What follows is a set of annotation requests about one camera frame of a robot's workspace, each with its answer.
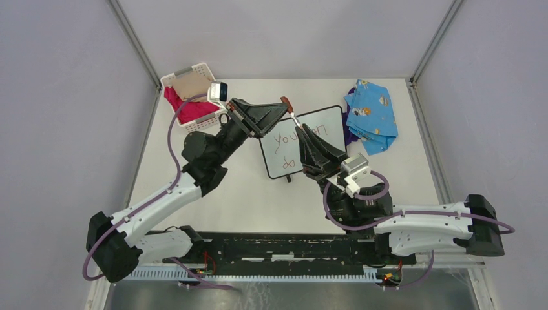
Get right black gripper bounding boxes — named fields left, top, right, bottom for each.
left=297, top=123, right=357, bottom=222

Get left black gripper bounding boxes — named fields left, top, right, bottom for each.
left=213, top=98, right=292, bottom=165

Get white red whiteboard marker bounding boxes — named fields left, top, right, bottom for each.
left=290, top=112, right=303, bottom=130

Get black framed whiteboard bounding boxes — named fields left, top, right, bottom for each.
left=260, top=105, right=346, bottom=179

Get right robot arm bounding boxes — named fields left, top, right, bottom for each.
left=295, top=124, right=515, bottom=264

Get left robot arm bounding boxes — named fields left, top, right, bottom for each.
left=82, top=98, right=293, bottom=283

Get white plastic basket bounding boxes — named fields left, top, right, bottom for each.
left=160, top=62, right=223, bottom=132

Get blue patterned cloth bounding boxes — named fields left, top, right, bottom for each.
left=344, top=79, right=399, bottom=156

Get magenta cloth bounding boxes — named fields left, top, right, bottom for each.
left=164, top=87, right=219, bottom=124

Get beige folded cloth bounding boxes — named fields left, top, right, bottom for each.
left=171, top=71, right=213, bottom=101

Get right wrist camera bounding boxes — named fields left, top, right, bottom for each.
left=337, top=153, right=371, bottom=197

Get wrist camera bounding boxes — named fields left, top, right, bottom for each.
left=207, top=81, right=228, bottom=104
left=337, top=153, right=371, bottom=197

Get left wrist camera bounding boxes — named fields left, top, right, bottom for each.
left=207, top=81, right=228, bottom=104

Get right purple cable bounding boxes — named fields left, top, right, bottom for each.
left=322, top=170, right=516, bottom=289

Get purple cable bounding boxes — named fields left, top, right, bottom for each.
left=82, top=93, right=211, bottom=282
left=322, top=170, right=516, bottom=289

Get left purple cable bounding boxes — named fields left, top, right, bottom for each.
left=82, top=93, right=211, bottom=282

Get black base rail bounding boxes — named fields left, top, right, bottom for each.
left=162, top=232, right=417, bottom=280

